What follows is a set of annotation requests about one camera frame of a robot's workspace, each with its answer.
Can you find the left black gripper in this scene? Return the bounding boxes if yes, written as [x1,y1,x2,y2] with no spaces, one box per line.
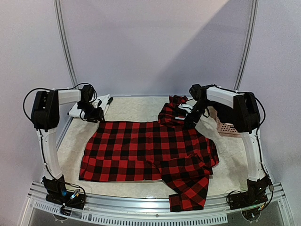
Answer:
[78,101,105,122]

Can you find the white green raglan t-shirt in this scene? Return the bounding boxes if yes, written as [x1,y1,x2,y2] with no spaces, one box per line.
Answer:
[67,94,113,119]

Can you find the red black plaid garment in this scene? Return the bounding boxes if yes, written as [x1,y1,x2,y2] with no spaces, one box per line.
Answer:
[79,95,219,212]

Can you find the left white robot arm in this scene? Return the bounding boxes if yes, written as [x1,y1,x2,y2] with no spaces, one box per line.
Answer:
[28,83,104,181]

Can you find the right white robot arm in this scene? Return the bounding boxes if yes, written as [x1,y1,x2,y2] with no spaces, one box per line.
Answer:
[184,84,272,186]

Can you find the pink plastic laundry basket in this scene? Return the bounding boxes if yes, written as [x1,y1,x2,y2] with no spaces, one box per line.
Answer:
[213,110,241,138]

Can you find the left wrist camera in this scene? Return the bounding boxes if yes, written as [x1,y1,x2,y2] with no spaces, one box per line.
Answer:
[94,99,102,108]

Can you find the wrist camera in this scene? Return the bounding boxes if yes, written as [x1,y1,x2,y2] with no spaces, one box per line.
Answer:
[175,104,193,117]
[94,99,102,108]

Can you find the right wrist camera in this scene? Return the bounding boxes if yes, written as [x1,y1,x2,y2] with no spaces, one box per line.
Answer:
[175,104,193,117]

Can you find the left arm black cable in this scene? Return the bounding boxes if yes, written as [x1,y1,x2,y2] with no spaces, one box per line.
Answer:
[23,82,98,123]

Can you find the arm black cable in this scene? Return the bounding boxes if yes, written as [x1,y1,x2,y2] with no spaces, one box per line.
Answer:
[251,93,268,132]
[23,82,98,123]

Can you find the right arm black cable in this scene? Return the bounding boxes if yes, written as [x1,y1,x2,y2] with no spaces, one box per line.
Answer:
[251,93,268,132]

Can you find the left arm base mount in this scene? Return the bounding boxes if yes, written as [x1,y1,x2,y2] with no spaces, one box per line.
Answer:
[42,175,87,210]

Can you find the aluminium front rail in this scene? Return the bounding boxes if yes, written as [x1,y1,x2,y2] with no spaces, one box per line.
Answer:
[20,183,294,226]

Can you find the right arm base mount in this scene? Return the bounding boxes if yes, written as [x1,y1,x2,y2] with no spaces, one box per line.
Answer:
[226,176,272,210]

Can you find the left aluminium frame post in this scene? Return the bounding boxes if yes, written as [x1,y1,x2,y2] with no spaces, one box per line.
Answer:
[53,0,83,99]

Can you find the aluminium frame post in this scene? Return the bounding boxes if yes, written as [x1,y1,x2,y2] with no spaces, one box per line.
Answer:
[233,0,259,91]
[53,0,83,99]

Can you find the right aluminium frame post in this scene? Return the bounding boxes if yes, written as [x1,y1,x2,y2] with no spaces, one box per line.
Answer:
[233,0,259,91]

